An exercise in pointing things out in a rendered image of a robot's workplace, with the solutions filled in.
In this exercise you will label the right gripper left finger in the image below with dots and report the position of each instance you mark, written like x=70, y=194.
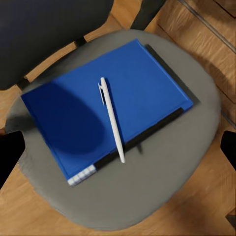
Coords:
x=12, y=146

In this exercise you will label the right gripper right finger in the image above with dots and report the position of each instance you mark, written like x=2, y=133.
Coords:
x=228, y=146

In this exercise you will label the bookcase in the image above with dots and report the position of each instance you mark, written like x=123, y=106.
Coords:
x=125, y=11

